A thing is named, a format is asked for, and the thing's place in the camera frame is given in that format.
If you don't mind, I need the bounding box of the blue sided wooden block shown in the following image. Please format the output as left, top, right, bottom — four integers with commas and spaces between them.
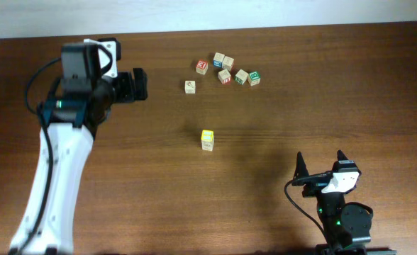
213, 52, 225, 68

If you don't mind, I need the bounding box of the blue edged wooden block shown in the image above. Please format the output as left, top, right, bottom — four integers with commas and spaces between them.
201, 141, 214, 151

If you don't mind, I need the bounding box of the green letter B block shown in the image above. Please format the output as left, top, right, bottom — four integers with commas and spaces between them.
248, 71, 261, 86

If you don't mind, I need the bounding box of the red number wooden block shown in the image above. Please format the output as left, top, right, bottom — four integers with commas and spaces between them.
195, 60, 209, 75

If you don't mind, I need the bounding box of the red sided wooden block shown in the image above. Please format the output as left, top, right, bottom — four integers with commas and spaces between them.
218, 69, 232, 84

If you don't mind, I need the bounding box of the carrot picture wooden block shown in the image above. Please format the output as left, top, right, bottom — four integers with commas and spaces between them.
184, 81, 196, 94

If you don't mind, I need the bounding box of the green sided wooden block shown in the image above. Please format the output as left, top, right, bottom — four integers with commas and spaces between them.
235, 69, 248, 85

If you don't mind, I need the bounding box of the plain picture wooden block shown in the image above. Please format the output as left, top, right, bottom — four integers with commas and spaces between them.
222, 56, 235, 72

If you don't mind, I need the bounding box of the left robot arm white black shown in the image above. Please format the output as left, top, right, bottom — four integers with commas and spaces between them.
9, 38, 148, 254

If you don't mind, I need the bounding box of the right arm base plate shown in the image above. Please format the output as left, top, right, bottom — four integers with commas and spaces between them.
313, 244, 398, 255

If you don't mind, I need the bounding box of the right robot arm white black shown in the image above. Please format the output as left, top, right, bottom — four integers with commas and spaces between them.
288, 150, 373, 254

